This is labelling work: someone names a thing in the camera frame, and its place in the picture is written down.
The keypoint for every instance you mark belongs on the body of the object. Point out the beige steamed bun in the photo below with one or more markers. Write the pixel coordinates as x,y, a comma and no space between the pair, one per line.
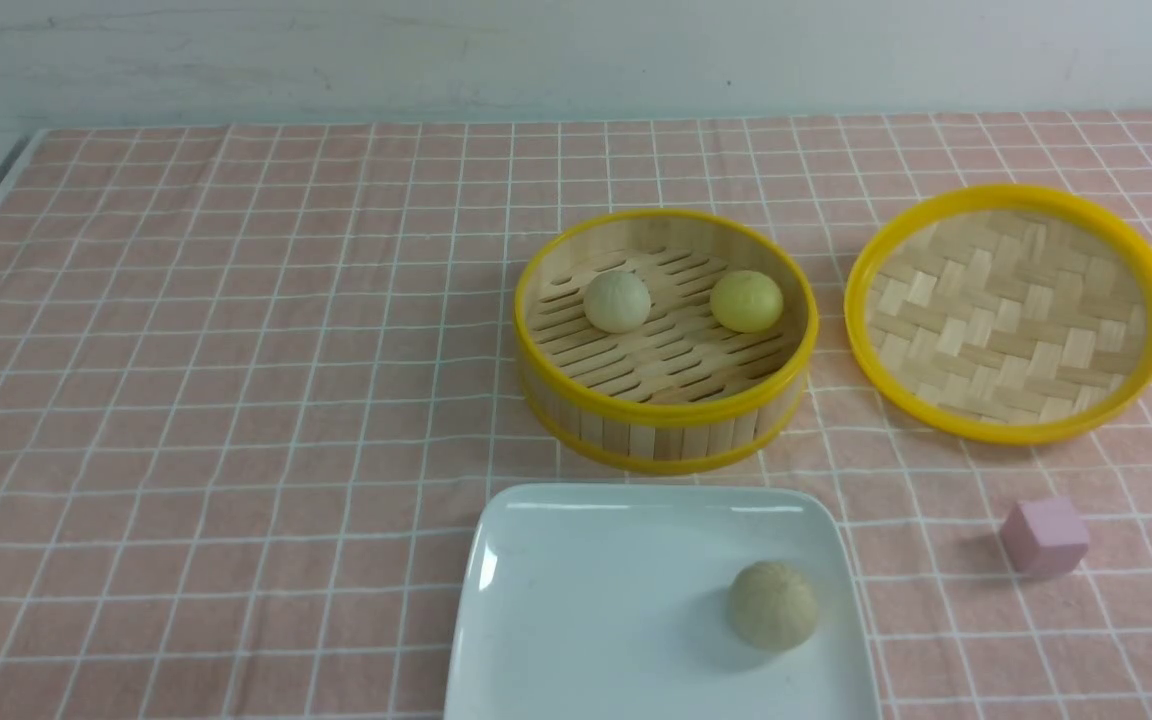
772,606

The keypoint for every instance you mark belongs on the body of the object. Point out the white square plate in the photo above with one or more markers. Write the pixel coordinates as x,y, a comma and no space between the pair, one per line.
594,601

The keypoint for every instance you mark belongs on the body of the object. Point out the pink cube block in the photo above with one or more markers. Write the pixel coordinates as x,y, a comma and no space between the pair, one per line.
1045,538

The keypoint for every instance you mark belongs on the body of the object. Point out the cream steamed bun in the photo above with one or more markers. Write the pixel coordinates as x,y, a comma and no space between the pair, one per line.
616,302

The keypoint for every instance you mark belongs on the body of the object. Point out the yellow-rimmed woven steamer lid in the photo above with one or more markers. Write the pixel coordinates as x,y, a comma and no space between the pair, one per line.
1007,314

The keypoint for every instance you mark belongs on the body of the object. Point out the yellow-rimmed bamboo steamer basket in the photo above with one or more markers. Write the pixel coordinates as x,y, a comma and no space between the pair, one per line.
681,393

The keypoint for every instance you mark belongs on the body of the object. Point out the pink checkered tablecloth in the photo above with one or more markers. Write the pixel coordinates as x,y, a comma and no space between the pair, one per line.
257,382

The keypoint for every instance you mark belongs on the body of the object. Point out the yellow steamed bun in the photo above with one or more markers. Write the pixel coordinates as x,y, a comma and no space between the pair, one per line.
746,302

